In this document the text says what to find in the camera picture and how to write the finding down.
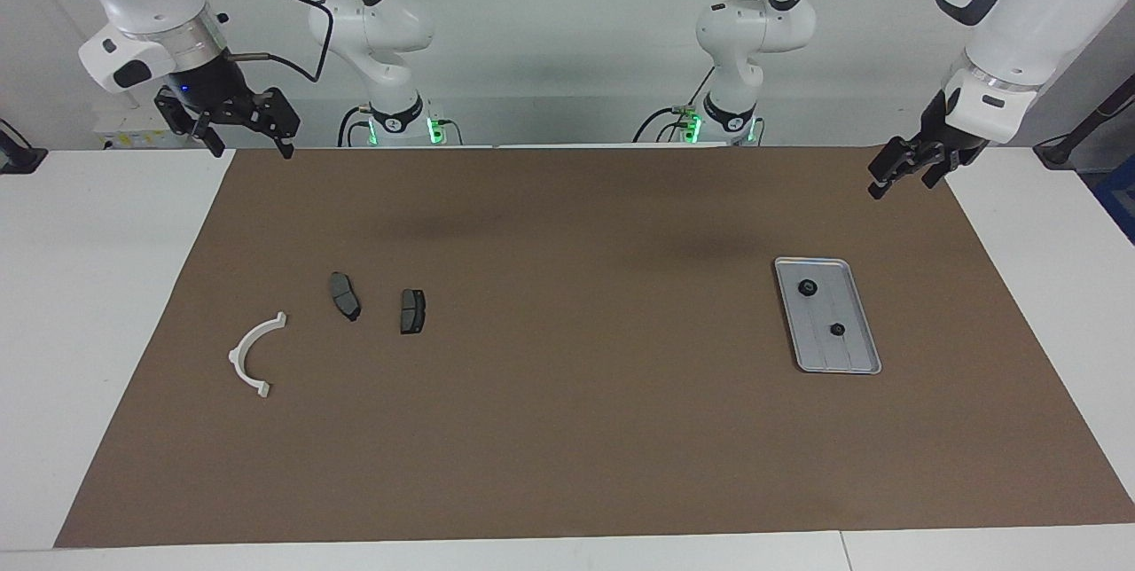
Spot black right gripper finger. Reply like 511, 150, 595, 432
181, 113, 225, 158
261, 87, 301, 160

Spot silver metal tray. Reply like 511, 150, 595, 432
774, 257, 883, 375

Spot black angled stand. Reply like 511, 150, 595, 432
1033, 74, 1135, 171

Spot blue box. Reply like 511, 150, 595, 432
1094, 154, 1135, 246

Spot long dark brake pad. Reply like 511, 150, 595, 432
329, 271, 363, 323

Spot short dark brake pad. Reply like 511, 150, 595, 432
398, 289, 427, 336

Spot brown table mat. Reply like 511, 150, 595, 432
53, 145, 1135, 550

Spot white wall power box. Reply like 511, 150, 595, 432
93, 105, 192, 151

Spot black base cable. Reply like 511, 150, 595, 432
632, 66, 716, 145
336, 105, 373, 147

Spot black clamp mount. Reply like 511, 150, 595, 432
0, 119, 48, 176

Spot white semicircular bracket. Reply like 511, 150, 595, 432
228, 312, 288, 400

